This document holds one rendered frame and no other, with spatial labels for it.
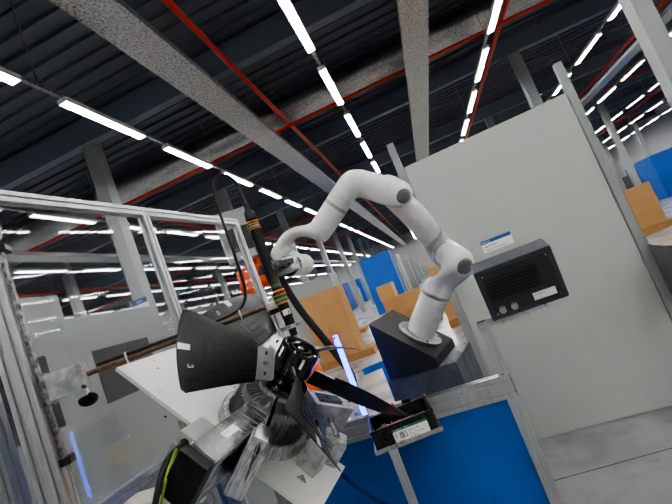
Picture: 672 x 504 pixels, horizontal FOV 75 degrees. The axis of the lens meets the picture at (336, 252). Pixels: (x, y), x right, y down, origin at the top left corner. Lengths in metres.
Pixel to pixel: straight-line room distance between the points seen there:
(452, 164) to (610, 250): 1.11
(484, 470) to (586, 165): 2.05
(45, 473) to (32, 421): 0.13
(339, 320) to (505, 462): 7.75
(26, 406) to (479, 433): 1.40
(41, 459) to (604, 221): 2.97
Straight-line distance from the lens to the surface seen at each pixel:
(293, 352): 1.25
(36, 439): 1.42
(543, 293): 1.62
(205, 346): 1.17
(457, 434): 1.77
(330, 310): 9.33
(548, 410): 3.27
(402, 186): 1.55
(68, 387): 1.40
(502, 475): 1.82
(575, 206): 3.14
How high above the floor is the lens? 1.32
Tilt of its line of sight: 6 degrees up
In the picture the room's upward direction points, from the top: 21 degrees counter-clockwise
